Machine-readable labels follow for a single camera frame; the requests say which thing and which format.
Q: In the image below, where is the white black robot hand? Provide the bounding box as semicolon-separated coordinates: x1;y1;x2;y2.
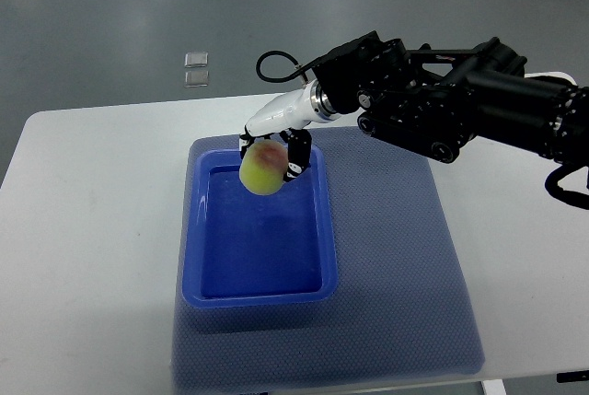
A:
239;80;341;182

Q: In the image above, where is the green red peach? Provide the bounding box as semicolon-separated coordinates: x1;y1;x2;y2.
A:
238;139;288;196

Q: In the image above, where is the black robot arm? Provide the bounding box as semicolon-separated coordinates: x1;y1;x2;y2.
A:
312;32;588;167

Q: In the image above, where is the lower floor socket plate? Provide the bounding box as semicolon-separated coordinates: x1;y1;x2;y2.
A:
184;69;209;87

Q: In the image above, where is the floor socket plate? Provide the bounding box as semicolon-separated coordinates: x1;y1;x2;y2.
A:
184;69;209;87
184;52;209;68

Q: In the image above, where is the upper floor socket plate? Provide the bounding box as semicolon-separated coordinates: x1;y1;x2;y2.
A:
184;52;209;68

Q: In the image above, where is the blue plastic tray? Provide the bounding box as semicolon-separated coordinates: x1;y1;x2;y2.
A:
179;147;339;309

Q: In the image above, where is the grey blue textured mat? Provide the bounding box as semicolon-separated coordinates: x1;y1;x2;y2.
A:
171;127;484;394

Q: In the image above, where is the white table leg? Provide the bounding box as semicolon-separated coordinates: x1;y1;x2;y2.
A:
481;379;507;395

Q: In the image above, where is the black object at table edge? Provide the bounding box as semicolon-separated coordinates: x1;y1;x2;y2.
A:
557;370;589;384

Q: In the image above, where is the black cable loop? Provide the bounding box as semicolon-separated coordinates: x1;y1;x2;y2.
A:
255;50;310;88

